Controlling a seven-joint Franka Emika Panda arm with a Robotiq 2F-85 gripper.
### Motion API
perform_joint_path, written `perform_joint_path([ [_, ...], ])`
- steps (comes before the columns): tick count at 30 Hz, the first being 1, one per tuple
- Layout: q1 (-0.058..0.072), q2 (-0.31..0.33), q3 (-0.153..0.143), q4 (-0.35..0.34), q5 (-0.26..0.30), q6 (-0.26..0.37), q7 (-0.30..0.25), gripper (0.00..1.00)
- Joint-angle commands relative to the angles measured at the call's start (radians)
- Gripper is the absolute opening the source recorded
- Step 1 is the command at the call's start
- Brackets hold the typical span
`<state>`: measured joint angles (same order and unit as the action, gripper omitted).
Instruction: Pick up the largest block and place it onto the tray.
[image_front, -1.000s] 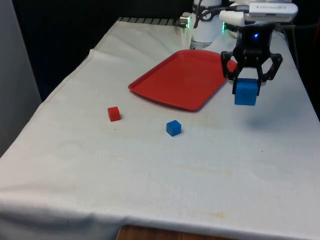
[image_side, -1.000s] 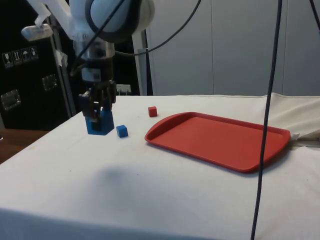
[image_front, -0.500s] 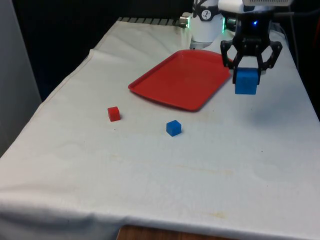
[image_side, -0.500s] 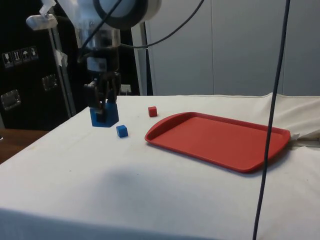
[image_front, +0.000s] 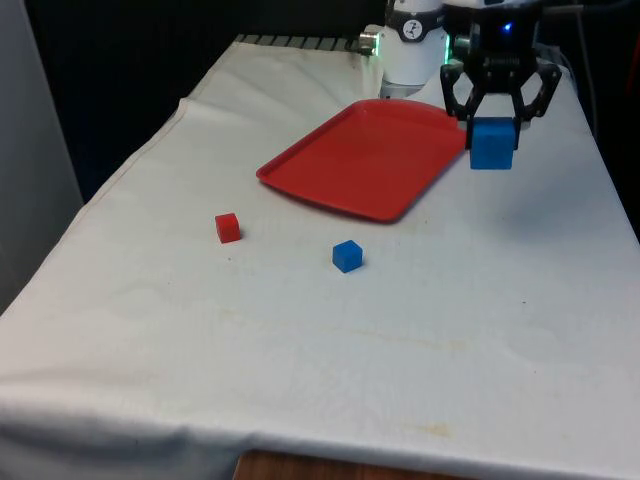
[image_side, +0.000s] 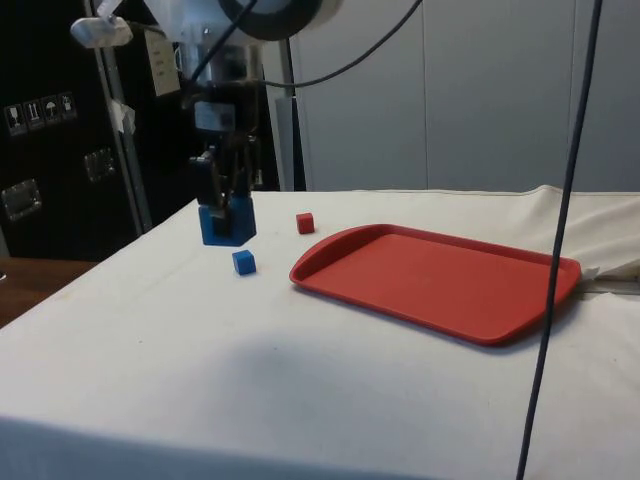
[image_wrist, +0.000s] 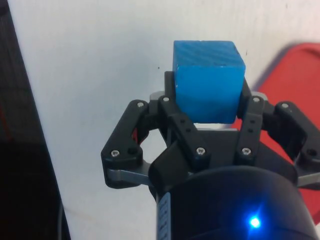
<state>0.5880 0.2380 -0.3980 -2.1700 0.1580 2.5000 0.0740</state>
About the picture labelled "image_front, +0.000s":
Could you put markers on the red tray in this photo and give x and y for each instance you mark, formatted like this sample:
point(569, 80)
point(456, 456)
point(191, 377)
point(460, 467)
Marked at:
point(360, 160)

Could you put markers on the small blue cube block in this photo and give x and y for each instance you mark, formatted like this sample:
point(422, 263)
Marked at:
point(347, 256)

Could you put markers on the large blue cube block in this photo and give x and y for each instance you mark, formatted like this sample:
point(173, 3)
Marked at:
point(492, 147)

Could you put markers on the small red cube block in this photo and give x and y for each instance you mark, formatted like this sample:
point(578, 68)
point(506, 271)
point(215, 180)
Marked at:
point(227, 228)

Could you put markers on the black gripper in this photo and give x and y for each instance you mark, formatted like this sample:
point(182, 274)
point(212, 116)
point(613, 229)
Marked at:
point(492, 35)

